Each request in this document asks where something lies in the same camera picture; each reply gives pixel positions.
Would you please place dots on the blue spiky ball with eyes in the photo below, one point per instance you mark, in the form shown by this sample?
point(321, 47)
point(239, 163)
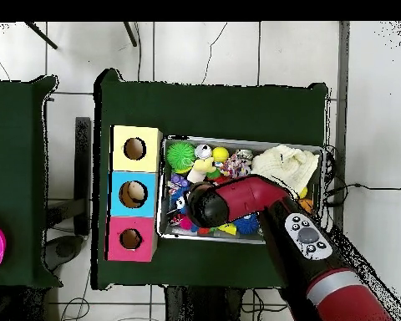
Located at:
point(246, 225)

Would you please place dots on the small silver can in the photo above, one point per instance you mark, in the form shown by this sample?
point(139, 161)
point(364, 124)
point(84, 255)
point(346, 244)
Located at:
point(203, 151)

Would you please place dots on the plain green spiky ball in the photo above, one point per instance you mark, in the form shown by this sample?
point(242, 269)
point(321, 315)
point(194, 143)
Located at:
point(180, 156)

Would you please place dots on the wooden box three holes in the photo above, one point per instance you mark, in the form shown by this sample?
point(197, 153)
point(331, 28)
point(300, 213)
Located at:
point(132, 174)

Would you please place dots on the black flat panel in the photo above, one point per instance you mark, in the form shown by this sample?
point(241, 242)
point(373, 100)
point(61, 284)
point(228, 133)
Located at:
point(83, 167)

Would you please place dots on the dark blue spiky ball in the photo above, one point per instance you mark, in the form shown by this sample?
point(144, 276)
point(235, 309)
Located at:
point(179, 200)

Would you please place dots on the yellow ball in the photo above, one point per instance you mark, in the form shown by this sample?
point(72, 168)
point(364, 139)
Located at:
point(220, 154)

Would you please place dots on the black tripod leg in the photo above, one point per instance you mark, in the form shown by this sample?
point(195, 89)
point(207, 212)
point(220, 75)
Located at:
point(40, 35)
point(130, 33)

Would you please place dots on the colourful patterned cloth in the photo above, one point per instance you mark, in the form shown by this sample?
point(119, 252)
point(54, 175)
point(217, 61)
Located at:
point(237, 164)

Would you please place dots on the dark green side table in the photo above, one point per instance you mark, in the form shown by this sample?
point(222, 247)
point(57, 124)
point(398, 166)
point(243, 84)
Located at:
point(27, 167)

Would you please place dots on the pale yellow cloth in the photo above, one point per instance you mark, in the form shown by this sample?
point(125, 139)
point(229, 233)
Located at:
point(287, 166)

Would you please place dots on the yellow plush duck toy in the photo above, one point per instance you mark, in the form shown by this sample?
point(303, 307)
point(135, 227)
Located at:
point(199, 170)

